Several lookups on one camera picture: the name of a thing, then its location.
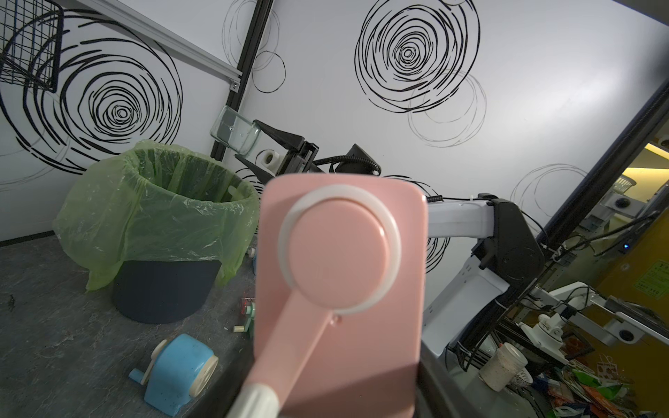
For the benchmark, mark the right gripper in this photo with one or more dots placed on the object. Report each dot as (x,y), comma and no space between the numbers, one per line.
(299,158)

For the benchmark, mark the clear sharpener tray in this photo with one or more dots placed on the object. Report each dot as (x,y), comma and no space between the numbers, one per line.
(235,132)

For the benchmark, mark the pink pencil sharpener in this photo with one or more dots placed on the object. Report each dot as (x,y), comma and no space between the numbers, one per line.
(339,298)

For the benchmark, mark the green sharpener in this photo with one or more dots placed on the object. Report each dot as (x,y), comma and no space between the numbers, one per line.
(248,311)

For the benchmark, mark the blue sharpener top left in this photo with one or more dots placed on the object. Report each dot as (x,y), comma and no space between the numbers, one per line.
(178,372)

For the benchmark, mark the bin with green bag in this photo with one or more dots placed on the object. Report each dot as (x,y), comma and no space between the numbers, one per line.
(160,226)

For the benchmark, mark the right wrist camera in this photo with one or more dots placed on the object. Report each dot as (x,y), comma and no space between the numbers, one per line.
(270,160)

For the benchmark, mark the black wire basket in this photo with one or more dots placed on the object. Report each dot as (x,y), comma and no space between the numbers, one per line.
(31,42)

